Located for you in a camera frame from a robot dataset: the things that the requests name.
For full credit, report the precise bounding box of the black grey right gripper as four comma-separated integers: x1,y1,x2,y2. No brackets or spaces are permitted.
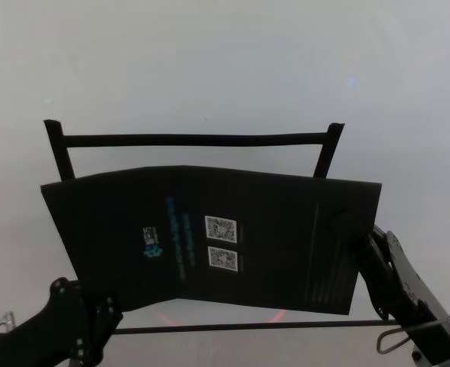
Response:
326,208,450,359

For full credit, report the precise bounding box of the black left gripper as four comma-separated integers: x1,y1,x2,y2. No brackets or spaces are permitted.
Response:
0,278,123,367

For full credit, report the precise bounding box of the black printed poster sheet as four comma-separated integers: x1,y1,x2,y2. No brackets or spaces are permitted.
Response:
40,164,383,316

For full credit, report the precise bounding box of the thin black edge strip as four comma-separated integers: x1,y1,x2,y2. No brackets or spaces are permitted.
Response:
113,319,402,333

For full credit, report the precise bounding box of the long black tape strip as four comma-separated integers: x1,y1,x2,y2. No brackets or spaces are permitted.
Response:
58,132,331,149

